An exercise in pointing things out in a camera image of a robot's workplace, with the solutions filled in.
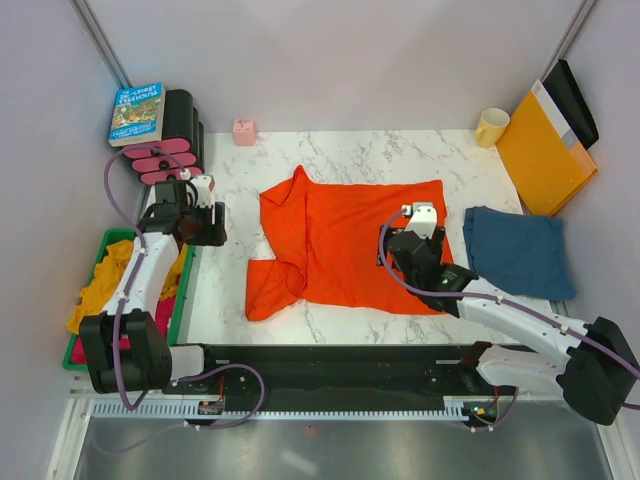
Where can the aluminium frame post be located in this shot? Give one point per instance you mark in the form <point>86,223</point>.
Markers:
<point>573,29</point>
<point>98,36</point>

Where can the folded blue t-shirt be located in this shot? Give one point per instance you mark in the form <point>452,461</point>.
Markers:
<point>521,254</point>

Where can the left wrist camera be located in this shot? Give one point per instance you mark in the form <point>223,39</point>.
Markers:
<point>202,187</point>

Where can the left aluminium frame post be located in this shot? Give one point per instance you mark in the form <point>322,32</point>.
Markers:
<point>98,36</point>

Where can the small pink box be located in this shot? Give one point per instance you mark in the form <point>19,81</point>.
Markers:
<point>244,132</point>

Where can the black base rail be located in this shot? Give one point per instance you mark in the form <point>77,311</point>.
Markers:
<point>348,376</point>

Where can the blue treehouse paperback book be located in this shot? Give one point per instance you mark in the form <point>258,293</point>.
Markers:
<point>137,115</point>

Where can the yellow t-shirt in bin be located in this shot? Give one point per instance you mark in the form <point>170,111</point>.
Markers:
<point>107,275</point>

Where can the green plastic bin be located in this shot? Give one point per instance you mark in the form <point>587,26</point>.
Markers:
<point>115,235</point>

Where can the black folder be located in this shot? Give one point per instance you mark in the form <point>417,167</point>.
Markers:
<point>563,88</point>

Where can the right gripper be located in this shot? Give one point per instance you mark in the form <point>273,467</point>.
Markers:
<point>435,244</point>

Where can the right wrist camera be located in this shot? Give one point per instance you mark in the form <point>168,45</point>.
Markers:
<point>422,219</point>

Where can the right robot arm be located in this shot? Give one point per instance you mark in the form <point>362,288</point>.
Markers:
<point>590,365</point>

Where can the orange folder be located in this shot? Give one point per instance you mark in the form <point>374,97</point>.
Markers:
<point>544,172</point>

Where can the magenta t-shirt in bin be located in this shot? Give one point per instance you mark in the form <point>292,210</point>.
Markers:
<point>163,316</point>

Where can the white grey folder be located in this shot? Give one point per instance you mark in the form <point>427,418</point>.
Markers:
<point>554,115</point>

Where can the orange t-shirt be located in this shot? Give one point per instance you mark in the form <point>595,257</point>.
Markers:
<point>325,241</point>

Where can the right aluminium frame post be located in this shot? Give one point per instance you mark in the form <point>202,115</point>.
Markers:
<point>573,29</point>

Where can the grey slotted cable duct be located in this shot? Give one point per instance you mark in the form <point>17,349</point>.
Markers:
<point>194,408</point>

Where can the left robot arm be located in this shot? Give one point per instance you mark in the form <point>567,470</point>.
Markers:
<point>124,348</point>

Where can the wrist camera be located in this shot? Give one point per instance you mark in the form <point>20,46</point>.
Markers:
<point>422,219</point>
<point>202,187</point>

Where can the yellow mug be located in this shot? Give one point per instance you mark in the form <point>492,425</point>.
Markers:
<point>491,126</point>

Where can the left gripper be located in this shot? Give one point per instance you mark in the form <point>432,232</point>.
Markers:
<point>214,235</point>

